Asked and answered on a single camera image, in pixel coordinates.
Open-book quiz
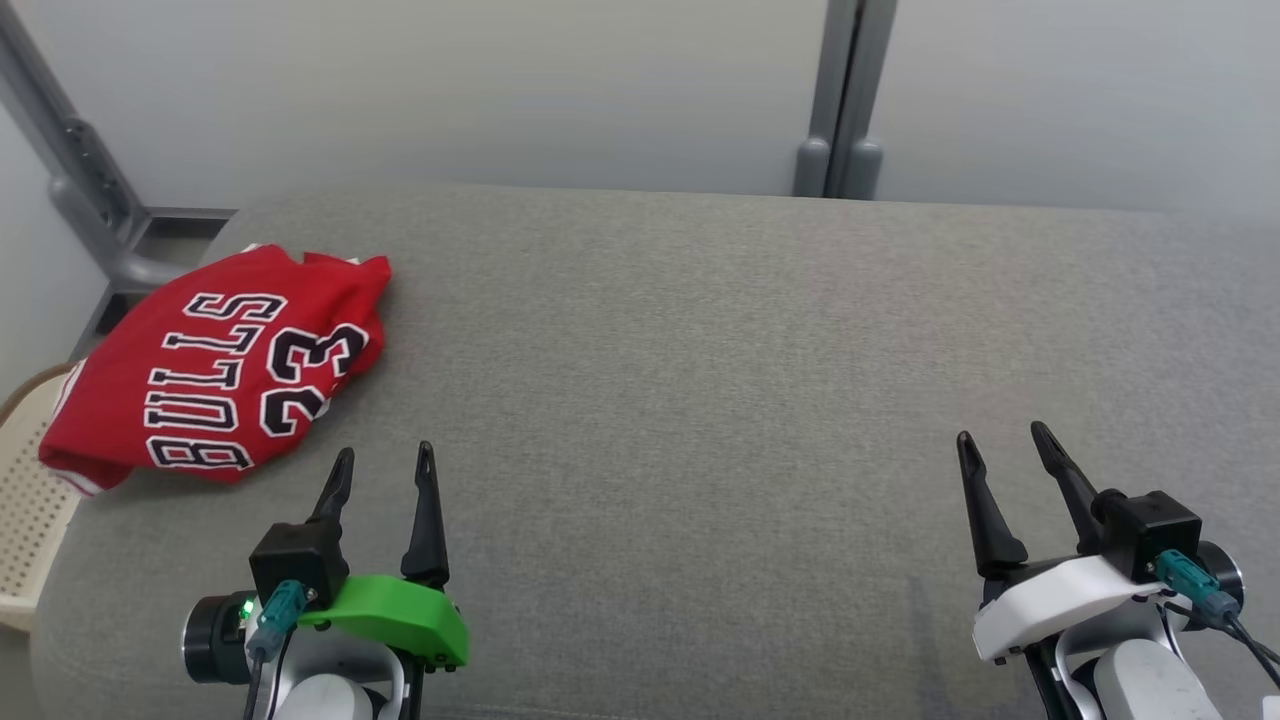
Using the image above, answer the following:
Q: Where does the right cable with teal connector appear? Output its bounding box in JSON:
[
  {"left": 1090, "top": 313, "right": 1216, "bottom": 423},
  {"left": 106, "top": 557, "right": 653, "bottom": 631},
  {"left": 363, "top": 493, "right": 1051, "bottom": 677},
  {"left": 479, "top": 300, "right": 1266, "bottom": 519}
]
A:
[{"left": 1153, "top": 549, "right": 1280, "bottom": 669}]

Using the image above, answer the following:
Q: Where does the cream perforated laundry basket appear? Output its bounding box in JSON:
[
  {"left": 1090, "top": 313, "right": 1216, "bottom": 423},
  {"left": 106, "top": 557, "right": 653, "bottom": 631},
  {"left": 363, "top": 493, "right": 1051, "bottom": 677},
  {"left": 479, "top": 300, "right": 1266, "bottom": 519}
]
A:
[{"left": 0, "top": 361, "right": 87, "bottom": 634}]

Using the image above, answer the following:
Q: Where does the cable with teal connector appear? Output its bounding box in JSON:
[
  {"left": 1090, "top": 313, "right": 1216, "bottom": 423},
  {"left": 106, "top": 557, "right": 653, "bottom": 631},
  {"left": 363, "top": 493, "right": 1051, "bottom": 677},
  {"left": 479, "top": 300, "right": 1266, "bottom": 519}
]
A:
[
  {"left": 240, "top": 579, "right": 307, "bottom": 720},
  {"left": 1153, "top": 549, "right": 1280, "bottom": 669}
]

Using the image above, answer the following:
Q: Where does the grey partition post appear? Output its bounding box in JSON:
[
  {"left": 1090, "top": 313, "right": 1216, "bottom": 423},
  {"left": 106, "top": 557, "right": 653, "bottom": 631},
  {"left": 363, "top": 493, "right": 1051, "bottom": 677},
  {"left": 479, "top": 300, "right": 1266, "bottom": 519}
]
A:
[{"left": 792, "top": 0, "right": 899, "bottom": 200}]

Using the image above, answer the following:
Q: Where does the red Bulls basketball jersey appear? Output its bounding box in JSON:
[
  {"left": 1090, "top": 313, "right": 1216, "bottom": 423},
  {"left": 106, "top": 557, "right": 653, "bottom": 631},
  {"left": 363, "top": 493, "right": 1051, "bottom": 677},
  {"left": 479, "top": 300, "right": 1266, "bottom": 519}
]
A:
[{"left": 38, "top": 242, "right": 393, "bottom": 497}]

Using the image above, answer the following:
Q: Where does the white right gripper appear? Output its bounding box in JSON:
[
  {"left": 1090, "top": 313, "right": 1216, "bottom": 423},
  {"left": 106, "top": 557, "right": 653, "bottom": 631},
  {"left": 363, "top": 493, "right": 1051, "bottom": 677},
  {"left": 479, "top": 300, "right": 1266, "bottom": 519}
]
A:
[{"left": 956, "top": 421, "right": 1173, "bottom": 664}]

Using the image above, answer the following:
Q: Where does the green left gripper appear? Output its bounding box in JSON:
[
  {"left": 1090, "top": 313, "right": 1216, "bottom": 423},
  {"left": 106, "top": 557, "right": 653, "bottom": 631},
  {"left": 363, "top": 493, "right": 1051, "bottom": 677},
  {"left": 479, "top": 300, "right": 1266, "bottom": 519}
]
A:
[{"left": 298, "top": 441, "right": 470, "bottom": 670}]

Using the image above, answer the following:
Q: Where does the grey metal frame leg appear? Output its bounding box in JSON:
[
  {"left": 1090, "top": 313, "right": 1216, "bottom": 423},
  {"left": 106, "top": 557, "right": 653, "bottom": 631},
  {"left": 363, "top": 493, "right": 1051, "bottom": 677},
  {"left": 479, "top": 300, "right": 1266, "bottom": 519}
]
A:
[{"left": 0, "top": 0, "right": 238, "bottom": 333}]

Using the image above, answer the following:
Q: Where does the left cable with teal connector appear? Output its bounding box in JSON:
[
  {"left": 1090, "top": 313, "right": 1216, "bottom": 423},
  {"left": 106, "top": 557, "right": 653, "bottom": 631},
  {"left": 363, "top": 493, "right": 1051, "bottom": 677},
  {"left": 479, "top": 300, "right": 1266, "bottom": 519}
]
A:
[{"left": 240, "top": 579, "right": 307, "bottom": 720}]

